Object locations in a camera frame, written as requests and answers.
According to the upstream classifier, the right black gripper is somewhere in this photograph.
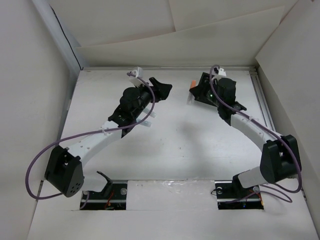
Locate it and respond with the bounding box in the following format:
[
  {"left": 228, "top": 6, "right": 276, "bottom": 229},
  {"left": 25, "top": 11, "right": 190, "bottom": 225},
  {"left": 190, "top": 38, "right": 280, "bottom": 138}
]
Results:
[{"left": 189, "top": 77, "right": 224, "bottom": 107}]

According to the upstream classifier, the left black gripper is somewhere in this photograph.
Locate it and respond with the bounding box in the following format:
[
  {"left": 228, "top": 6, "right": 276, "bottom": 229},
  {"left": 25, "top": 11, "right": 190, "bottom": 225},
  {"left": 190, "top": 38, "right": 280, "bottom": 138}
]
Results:
[{"left": 132, "top": 78, "right": 171, "bottom": 119}]

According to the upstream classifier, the orange highlighter pen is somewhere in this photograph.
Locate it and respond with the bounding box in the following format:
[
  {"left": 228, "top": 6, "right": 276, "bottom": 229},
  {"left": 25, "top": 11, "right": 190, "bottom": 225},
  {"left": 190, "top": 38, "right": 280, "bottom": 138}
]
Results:
[{"left": 186, "top": 79, "right": 197, "bottom": 105}]

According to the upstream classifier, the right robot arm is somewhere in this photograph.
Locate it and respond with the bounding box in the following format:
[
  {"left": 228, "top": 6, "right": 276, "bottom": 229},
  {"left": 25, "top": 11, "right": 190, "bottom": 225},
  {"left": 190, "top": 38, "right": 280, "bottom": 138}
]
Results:
[{"left": 189, "top": 68, "right": 302, "bottom": 202}]

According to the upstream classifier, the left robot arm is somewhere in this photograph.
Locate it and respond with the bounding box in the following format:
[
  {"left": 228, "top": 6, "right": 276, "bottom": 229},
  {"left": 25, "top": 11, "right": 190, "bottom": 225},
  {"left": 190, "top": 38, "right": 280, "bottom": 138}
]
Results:
[{"left": 44, "top": 77, "right": 173, "bottom": 199}]

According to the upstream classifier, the green highlighter pen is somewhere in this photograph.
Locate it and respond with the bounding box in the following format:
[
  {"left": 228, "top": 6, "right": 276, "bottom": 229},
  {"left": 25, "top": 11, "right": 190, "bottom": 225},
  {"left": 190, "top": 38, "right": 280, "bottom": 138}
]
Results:
[{"left": 143, "top": 108, "right": 157, "bottom": 118}]

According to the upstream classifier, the blue highlighter pen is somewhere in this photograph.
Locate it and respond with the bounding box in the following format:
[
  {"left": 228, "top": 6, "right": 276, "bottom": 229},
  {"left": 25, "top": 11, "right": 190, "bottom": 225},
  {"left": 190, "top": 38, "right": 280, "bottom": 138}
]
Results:
[{"left": 140, "top": 120, "right": 152, "bottom": 127}]

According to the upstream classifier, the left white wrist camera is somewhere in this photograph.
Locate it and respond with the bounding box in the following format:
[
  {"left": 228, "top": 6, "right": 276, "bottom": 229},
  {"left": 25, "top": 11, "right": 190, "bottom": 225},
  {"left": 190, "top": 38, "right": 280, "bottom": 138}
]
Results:
[{"left": 128, "top": 67, "right": 144, "bottom": 87}]

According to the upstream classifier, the aluminium rail right side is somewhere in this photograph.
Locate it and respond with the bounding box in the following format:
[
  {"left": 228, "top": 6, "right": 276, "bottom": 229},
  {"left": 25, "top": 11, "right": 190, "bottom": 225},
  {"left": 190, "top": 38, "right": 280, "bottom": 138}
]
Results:
[{"left": 249, "top": 67, "right": 276, "bottom": 131}]

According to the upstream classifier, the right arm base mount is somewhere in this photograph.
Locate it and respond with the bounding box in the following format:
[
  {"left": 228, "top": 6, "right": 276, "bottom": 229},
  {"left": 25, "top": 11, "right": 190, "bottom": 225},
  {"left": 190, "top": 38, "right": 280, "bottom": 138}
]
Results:
[{"left": 210, "top": 180, "right": 264, "bottom": 210}]

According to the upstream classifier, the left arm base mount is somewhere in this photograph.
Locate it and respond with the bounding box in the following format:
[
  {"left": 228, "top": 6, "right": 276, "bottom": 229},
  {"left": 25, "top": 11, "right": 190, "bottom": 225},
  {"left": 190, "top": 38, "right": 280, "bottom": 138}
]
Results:
[{"left": 79, "top": 171, "right": 128, "bottom": 211}]

